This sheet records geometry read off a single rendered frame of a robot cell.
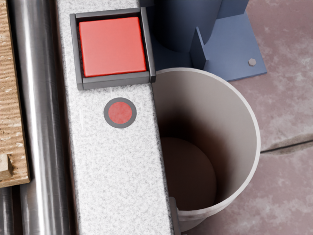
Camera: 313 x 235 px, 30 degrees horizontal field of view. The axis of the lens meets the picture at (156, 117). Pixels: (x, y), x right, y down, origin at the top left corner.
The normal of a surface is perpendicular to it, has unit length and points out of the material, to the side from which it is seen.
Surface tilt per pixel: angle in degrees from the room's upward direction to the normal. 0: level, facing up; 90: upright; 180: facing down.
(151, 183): 0
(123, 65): 0
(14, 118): 0
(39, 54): 23
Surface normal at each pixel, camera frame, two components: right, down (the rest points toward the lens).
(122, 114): 0.06, -0.35
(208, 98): -0.45, 0.80
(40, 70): 0.44, -0.37
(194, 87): -0.25, 0.88
